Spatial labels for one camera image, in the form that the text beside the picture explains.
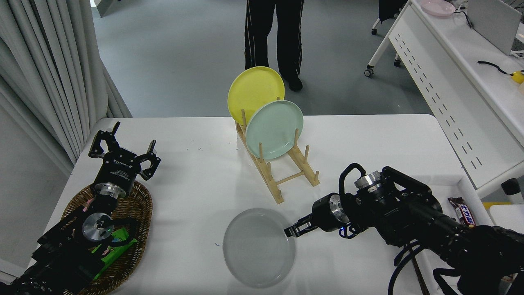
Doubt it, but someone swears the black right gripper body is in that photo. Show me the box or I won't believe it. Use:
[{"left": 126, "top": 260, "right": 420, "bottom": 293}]
[{"left": 312, "top": 195, "right": 340, "bottom": 233}]

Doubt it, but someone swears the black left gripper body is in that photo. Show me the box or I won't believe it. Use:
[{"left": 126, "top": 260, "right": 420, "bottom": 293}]
[{"left": 95, "top": 150, "right": 140, "bottom": 192}]

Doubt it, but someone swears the grey plate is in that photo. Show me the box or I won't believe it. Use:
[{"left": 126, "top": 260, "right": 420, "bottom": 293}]
[{"left": 223, "top": 208, "right": 296, "bottom": 288}]

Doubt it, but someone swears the wooden plate rack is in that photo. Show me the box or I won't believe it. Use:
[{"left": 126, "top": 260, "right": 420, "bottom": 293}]
[{"left": 235, "top": 97, "right": 321, "bottom": 204}]

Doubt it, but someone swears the mint green plate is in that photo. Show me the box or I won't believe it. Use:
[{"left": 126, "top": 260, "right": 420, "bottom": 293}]
[{"left": 245, "top": 100, "right": 304, "bottom": 160}]

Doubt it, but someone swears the yellow plate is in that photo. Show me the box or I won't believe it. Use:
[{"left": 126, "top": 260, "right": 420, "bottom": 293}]
[{"left": 227, "top": 66, "right": 285, "bottom": 126}]

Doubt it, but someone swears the pink plate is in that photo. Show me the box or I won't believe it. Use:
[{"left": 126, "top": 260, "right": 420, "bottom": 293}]
[{"left": 420, "top": 0, "right": 456, "bottom": 17}]

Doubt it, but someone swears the brown wicker basket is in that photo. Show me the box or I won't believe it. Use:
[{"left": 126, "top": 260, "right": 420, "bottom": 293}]
[{"left": 61, "top": 180, "right": 153, "bottom": 295}]

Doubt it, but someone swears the green snack packet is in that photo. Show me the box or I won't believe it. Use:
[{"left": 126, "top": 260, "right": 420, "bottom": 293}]
[{"left": 91, "top": 227, "right": 138, "bottom": 281}]

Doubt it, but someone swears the grey curtain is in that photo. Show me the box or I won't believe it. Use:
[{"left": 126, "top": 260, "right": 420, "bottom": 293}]
[{"left": 0, "top": 0, "right": 132, "bottom": 177}]

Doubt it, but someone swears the white tray with dark edge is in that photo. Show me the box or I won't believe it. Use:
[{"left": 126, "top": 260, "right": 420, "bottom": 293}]
[{"left": 409, "top": 174, "right": 524, "bottom": 295}]

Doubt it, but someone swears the grey cabinet corner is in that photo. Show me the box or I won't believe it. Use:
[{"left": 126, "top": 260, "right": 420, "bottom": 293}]
[{"left": 91, "top": 0, "right": 123, "bottom": 18}]

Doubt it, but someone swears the brown chocolate bar blue print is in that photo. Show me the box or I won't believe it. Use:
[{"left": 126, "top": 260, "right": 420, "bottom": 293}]
[{"left": 447, "top": 197, "right": 478, "bottom": 229}]

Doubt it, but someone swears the person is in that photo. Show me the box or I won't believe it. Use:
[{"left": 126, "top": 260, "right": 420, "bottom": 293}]
[{"left": 244, "top": 0, "right": 305, "bottom": 92}]

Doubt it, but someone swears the white desk with perforated panel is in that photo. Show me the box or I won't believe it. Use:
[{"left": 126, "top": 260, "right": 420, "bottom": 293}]
[{"left": 364, "top": 0, "right": 524, "bottom": 199}]

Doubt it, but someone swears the silver laptop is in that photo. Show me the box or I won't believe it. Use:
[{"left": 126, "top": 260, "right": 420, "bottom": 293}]
[{"left": 467, "top": 0, "right": 524, "bottom": 58}]

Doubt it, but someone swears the black cable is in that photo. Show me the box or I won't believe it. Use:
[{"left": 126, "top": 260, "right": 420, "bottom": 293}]
[
  {"left": 452, "top": 3, "right": 474, "bottom": 28},
  {"left": 477, "top": 61, "right": 514, "bottom": 76}
]

